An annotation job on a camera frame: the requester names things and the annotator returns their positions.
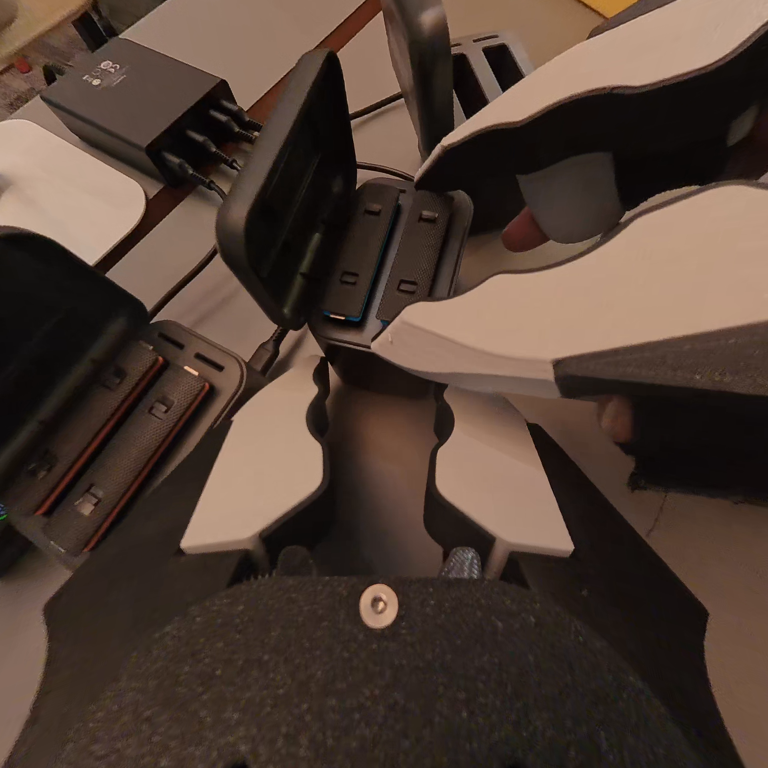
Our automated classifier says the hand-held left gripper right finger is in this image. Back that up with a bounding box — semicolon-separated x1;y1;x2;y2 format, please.
425;384;576;577

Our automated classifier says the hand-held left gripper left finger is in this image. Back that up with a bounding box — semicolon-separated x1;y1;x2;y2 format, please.
180;355;332;577

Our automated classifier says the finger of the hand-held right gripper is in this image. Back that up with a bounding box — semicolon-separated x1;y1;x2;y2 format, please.
414;0;768;203
372;179;768;398

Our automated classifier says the black battery blue edge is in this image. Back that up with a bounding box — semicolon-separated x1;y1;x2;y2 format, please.
375;189;455;328
320;182;402;325

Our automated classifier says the person's right hand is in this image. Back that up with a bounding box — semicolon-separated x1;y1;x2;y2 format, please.
501;152;635;445

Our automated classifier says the black device with green light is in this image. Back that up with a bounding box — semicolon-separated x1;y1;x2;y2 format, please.
0;495;28;580

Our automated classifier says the white rounded tray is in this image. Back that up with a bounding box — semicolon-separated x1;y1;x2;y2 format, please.
0;119;149;266

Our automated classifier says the black multi-port charger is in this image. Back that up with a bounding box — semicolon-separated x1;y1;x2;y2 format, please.
41;36;235;184

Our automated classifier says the black braided charging cable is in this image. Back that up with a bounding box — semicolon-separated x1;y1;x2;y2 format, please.
215;90;404;130
185;133;290;378
204;113;416;181
147;153;230;319

